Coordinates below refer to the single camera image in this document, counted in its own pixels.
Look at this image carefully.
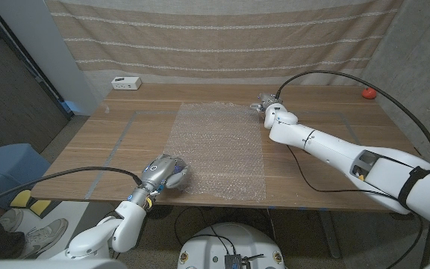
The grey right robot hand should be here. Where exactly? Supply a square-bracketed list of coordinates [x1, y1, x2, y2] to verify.
[250, 92, 284, 113]

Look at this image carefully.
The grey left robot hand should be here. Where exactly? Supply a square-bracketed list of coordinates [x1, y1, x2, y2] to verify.
[140, 152, 189, 194]

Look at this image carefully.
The clear bubble wrap sheet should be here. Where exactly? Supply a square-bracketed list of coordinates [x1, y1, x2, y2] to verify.
[163, 101, 267, 202]

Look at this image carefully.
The grey table leg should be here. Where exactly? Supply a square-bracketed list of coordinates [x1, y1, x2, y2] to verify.
[317, 209, 342, 259]
[128, 203, 149, 250]

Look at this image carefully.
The beige striped backdrop cloth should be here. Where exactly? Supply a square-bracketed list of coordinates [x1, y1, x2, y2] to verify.
[45, 0, 405, 87]

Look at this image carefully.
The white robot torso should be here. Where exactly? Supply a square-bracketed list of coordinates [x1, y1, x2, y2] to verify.
[176, 222, 287, 269]

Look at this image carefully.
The white power strip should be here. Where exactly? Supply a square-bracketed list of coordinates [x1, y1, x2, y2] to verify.
[110, 76, 143, 91]

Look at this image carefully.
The grey module on torso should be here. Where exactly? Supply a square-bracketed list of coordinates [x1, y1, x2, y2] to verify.
[224, 253, 243, 269]

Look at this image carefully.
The yellow pad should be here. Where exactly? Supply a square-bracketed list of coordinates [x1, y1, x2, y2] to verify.
[30, 200, 52, 217]
[10, 189, 32, 208]

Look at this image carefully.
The white sneaker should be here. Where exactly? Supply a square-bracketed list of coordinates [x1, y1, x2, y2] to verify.
[19, 218, 69, 259]
[0, 208, 24, 232]

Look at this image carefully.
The blue chair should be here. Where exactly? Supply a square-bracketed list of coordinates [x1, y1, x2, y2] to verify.
[0, 143, 51, 208]

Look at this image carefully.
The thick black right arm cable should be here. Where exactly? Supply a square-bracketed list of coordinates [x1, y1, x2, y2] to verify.
[275, 69, 430, 176]

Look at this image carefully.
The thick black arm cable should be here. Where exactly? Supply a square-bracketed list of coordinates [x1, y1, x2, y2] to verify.
[0, 166, 144, 209]
[275, 69, 430, 176]

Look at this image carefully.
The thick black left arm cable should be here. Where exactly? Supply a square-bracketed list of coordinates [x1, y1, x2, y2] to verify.
[0, 166, 144, 209]

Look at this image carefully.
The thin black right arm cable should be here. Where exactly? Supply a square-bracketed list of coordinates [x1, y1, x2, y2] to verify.
[286, 144, 425, 269]

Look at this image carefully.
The black door frame strip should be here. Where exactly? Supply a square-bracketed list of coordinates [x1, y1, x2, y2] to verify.
[0, 0, 75, 120]

